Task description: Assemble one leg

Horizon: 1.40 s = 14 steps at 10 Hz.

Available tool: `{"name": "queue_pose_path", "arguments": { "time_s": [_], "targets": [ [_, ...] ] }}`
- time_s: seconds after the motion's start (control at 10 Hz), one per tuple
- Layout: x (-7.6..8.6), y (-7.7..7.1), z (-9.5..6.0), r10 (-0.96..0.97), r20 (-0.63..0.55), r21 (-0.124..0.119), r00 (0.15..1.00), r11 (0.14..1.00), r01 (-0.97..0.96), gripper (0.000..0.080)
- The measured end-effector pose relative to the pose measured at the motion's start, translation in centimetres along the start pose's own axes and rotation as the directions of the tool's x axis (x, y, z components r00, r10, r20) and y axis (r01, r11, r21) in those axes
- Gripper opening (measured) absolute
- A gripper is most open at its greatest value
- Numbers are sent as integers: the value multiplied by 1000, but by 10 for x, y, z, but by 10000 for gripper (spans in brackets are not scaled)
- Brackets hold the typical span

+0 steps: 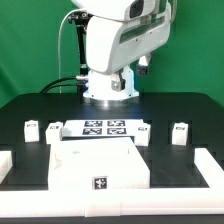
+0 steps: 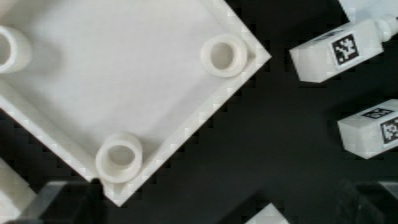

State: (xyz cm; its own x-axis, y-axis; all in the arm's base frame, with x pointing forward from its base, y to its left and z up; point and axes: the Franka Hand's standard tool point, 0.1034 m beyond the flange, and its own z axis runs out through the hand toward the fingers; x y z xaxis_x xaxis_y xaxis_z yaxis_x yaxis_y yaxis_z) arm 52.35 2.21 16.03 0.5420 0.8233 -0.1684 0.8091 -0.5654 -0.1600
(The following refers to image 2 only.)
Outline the white square tabletop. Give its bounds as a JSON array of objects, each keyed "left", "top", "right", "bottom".
[{"left": 0, "top": 0, "right": 270, "bottom": 204}]

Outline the white table leg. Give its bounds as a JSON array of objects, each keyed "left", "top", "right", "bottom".
[
  {"left": 290, "top": 15, "right": 398, "bottom": 83},
  {"left": 338, "top": 99, "right": 398, "bottom": 159}
]

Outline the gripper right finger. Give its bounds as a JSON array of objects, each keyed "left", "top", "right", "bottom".
[{"left": 334, "top": 181, "right": 398, "bottom": 224}]

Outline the white obstacle fence front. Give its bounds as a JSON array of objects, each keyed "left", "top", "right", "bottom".
[{"left": 0, "top": 159, "right": 36, "bottom": 224}]

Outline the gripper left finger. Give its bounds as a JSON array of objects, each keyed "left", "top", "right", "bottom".
[{"left": 16, "top": 180, "right": 107, "bottom": 224}]

